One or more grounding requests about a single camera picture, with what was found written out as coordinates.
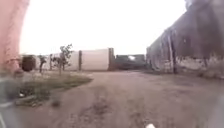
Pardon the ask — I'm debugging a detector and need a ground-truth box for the small tree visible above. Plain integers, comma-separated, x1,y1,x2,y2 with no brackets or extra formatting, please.
50,43,74,76

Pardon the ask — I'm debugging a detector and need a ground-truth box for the dark gate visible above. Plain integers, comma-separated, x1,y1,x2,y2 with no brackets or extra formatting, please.
114,54,147,71

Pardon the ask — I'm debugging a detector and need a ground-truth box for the white panel wall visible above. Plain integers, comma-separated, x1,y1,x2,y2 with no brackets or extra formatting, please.
34,47,116,72

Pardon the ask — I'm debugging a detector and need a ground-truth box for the grey gravel dirt road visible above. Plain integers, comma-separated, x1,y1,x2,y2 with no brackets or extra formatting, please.
6,69,224,128

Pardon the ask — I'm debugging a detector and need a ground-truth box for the grass patch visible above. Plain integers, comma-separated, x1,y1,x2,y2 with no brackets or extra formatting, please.
13,70,94,108

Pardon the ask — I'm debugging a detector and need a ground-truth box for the dark tank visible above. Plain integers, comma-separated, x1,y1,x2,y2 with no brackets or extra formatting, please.
21,54,37,72

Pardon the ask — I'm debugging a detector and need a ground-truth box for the red brick building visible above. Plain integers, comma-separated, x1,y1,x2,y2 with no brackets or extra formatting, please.
0,0,31,75

